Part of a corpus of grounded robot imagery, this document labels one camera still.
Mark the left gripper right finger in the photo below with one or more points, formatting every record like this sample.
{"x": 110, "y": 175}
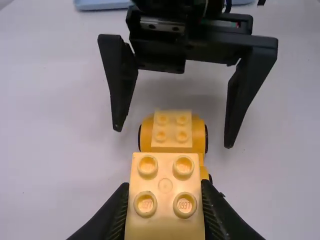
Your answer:
{"x": 220, "y": 220}

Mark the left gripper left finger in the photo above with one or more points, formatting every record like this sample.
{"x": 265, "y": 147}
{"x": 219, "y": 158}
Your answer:
{"x": 112, "y": 220}

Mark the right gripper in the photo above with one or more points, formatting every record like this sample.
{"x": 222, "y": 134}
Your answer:
{"x": 160, "y": 50}

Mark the blue mat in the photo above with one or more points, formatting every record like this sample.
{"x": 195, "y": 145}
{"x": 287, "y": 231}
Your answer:
{"x": 100, "y": 3}

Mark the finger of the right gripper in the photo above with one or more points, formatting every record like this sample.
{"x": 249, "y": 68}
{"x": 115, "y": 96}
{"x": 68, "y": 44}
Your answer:
{"x": 246, "y": 87}

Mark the yellow toy car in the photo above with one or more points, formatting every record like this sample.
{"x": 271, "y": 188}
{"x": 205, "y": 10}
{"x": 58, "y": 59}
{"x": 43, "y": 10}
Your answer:
{"x": 165, "y": 180}

